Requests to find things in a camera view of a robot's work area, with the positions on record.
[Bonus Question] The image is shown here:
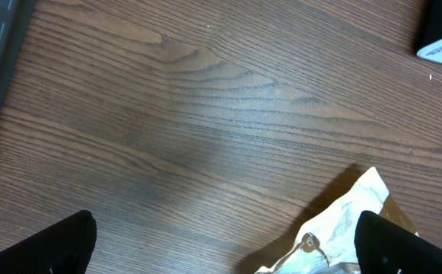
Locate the brown snack pouch red label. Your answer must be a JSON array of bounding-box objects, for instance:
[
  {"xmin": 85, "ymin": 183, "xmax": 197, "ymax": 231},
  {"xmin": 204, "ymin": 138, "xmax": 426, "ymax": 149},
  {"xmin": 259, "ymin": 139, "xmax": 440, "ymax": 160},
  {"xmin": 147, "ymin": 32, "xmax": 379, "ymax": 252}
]
[{"xmin": 256, "ymin": 167, "xmax": 418, "ymax": 274}]

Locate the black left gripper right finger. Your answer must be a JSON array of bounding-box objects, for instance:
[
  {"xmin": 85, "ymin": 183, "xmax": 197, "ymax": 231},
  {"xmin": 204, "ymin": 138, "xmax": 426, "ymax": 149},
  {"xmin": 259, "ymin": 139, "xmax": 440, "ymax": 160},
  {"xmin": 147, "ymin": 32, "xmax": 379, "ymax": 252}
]
[{"xmin": 355, "ymin": 211, "xmax": 442, "ymax": 274}]

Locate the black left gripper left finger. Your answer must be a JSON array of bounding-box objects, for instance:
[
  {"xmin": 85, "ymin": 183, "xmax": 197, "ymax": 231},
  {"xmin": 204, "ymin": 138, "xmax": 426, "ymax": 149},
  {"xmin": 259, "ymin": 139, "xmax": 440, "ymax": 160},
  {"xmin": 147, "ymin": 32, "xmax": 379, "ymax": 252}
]
[{"xmin": 0, "ymin": 210, "xmax": 97, "ymax": 274}]

